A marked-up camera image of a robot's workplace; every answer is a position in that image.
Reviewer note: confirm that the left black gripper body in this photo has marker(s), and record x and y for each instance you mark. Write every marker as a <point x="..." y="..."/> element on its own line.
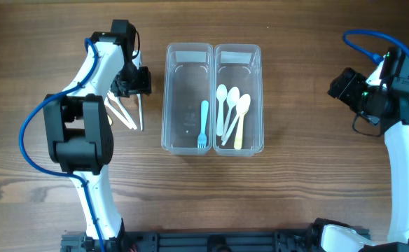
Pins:
<point x="134" y="84"/>

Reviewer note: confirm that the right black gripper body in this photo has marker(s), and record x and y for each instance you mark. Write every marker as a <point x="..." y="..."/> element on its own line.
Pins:
<point x="342" y="88"/>

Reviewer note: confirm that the white plastic fork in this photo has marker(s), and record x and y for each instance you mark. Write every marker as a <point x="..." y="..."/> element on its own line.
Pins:
<point x="141" y="115"/>
<point x="111" y="97"/>
<point x="125" y="113"/>

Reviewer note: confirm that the white plastic spoon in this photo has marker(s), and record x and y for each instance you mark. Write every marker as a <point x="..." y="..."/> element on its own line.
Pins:
<point x="221" y="95"/>
<point x="232" y="99"/>
<point x="242" y="105"/>

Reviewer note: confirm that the light blue plastic fork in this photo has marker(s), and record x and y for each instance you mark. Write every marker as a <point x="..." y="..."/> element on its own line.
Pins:
<point x="202" y="137"/>

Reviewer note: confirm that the yellow plastic spoon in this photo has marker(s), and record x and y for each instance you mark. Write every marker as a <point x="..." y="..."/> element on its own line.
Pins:
<point x="239" y="125"/>

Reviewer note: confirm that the yellow plastic fork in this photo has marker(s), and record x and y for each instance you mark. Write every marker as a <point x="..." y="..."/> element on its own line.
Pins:
<point x="109" y="120"/>

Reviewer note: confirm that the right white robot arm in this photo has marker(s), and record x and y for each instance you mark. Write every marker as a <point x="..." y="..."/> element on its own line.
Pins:
<point x="395" y="131"/>

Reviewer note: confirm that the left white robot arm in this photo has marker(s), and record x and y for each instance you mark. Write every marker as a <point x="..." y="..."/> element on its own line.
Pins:
<point x="79" y="135"/>

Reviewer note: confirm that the left clear plastic container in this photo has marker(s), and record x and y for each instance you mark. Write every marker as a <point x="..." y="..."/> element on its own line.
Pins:
<point x="188" y="81"/>

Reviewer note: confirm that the clear plastic container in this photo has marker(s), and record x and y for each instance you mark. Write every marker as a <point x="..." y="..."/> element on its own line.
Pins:
<point x="188" y="81"/>
<point x="239" y="65"/>

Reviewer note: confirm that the right clear plastic container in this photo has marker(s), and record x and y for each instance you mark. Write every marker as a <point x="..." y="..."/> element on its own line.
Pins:
<point x="239" y="65"/>

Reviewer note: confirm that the black aluminium base frame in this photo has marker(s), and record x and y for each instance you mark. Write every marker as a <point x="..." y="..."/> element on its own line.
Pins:
<point x="304" y="239"/>

